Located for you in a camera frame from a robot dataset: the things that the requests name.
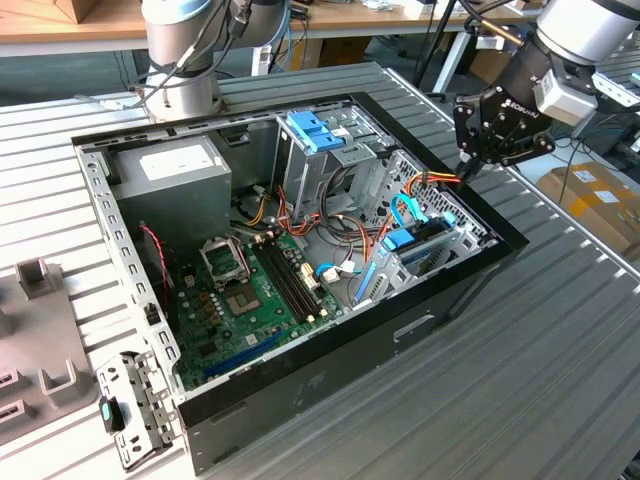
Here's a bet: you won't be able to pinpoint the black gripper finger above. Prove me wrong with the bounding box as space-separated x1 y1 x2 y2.
452 93 485 182
471 132 558 183

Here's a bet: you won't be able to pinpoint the orange red yellow power wire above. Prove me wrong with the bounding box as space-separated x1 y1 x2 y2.
362 168 466 261

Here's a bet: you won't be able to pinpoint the blue data wire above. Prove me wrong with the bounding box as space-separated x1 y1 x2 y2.
391 192 427 227

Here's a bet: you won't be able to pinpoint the hard disk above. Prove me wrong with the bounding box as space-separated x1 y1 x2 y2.
351 213 459 305

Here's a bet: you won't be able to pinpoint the metal disk bay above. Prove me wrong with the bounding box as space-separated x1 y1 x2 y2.
349 147 501 311

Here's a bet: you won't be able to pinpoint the brown cardboard sheet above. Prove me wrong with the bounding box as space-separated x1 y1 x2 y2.
469 47 516 94

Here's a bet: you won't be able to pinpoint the black tripod stand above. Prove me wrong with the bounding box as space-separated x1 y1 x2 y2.
413 0 460 99

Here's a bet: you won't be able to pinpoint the cardboard box with white labels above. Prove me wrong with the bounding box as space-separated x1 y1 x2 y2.
534 159 640 261

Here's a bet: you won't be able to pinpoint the aluminium slat shelf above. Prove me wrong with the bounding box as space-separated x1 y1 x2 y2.
569 44 640 146

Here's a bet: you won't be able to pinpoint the plain brown cardboard box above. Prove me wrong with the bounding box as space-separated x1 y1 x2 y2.
299 37 372 69

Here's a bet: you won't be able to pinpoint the blue plastic drive latch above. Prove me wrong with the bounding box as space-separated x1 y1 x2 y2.
288 110 347 154

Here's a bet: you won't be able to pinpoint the metal drive cage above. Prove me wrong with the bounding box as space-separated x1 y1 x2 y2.
272 102 396 226

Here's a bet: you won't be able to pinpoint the black RAM slot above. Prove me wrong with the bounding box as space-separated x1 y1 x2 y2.
255 242 307 326
267 238 319 321
273 236 325 319
261 240 313 324

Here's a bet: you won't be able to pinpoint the thin metal locking lever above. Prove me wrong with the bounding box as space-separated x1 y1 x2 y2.
234 238 251 279

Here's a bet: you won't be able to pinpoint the black open PC case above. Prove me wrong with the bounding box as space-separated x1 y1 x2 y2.
69 91 530 476

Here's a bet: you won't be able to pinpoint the metal socket cover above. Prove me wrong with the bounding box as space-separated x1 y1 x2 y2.
198 235 251 291

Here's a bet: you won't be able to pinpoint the green motherboard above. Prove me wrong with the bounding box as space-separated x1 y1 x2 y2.
167 229 346 391

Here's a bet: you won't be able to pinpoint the grey power supply unit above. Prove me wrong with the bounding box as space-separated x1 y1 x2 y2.
107 134 234 261

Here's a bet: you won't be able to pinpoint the blue expansion slot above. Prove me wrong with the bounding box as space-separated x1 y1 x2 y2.
203 328 287 380

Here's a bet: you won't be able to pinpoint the black case fan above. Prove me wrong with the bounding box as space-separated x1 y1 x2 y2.
135 222 174 326

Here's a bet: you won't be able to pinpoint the small brown box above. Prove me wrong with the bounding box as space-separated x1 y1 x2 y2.
49 0 104 25

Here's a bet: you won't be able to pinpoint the black latch with teal button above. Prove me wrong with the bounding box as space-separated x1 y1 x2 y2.
98 395 127 434

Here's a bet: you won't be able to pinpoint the grey parts rack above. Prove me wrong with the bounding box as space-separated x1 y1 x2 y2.
0 257 100 444

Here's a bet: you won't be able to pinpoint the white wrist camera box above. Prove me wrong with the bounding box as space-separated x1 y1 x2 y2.
533 69 600 122

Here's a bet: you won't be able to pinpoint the wooden desk with white frame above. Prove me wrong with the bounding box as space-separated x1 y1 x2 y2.
0 0 539 96

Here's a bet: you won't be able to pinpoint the thick black cable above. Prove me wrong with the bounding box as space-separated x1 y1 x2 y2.
319 164 364 236

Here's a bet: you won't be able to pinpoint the red and orange wires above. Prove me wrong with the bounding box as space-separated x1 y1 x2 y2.
276 183 324 240

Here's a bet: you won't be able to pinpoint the blue wire with white label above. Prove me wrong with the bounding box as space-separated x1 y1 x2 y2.
313 262 342 285

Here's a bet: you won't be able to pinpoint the yellow and black wires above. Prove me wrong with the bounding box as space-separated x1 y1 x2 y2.
233 183 275 227

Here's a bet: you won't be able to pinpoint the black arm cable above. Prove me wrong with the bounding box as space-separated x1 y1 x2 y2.
127 0 251 109

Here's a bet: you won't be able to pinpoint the red black twisted fan wire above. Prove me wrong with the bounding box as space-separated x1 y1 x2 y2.
139 223 171 306

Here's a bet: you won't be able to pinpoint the metal card retention bracket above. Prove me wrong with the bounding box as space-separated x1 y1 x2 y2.
94 349 182 474

